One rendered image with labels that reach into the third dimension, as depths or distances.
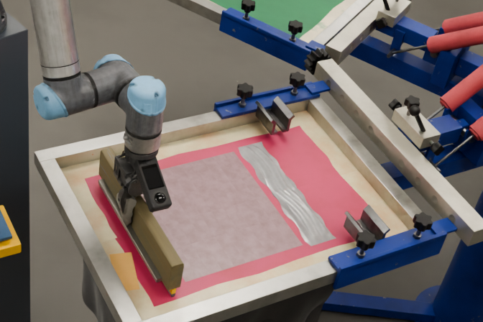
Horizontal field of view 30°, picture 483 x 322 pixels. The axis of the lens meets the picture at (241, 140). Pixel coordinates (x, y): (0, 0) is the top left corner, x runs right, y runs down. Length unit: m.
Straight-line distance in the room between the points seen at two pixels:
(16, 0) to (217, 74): 1.07
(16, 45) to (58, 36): 0.45
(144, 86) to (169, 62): 2.39
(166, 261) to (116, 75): 0.39
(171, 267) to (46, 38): 0.52
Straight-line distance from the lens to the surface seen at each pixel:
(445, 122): 2.41
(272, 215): 2.13
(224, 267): 2.00
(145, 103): 1.77
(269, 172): 2.23
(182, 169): 2.20
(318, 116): 2.41
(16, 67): 2.24
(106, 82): 1.84
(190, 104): 3.94
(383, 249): 2.06
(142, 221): 1.94
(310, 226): 2.12
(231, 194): 2.16
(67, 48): 1.78
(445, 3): 5.11
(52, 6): 1.75
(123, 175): 1.92
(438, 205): 2.20
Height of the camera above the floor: 2.44
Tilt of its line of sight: 40 degrees down
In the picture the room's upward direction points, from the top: 11 degrees clockwise
